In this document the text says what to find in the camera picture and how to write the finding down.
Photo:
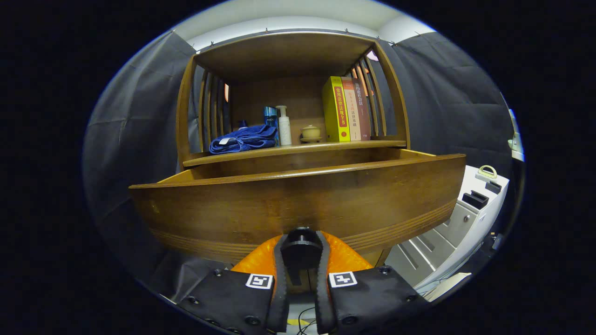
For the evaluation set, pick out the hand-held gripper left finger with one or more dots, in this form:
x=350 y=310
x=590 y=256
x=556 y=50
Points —
x=279 y=298

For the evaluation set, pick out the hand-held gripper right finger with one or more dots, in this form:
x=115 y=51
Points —
x=322 y=298

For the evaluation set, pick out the wooden drawer with black knob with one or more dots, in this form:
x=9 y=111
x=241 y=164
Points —
x=302 y=204

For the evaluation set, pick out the wooden cabinet countertop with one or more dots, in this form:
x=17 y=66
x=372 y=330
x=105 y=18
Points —
x=307 y=148

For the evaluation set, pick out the white side cabinet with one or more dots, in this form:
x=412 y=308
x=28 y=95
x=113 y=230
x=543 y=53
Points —
x=465 y=223

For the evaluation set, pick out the white flat panel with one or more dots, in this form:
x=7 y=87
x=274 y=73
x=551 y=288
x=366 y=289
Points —
x=447 y=286

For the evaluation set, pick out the blue folded towel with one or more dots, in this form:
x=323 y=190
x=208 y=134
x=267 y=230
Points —
x=247 y=137

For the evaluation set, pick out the yellow-green lidded teacup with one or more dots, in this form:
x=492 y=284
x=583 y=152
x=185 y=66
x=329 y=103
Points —
x=310 y=132

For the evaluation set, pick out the white pump bottle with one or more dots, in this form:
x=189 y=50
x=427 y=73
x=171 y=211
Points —
x=284 y=130

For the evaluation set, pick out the large black block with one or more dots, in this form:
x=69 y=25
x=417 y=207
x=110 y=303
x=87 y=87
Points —
x=475 y=200

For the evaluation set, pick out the teal bottle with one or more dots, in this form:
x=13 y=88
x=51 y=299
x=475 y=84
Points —
x=270 y=116

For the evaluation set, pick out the beige orange book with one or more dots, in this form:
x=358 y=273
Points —
x=353 y=116

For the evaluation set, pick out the brown book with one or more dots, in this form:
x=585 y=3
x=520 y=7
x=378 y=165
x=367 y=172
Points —
x=364 y=116

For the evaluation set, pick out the yellow book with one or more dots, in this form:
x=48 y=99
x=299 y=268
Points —
x=335 y=111

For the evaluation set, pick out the black backdrop cloth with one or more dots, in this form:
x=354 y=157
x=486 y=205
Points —
x=130 y=163

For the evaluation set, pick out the small black block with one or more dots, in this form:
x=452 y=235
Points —
x=493 y=187

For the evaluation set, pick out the white stand device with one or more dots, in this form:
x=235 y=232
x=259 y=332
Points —
x=517 y=139

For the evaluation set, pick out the wooden cabinet frame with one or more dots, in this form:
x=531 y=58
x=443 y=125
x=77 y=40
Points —
x=279 y=56

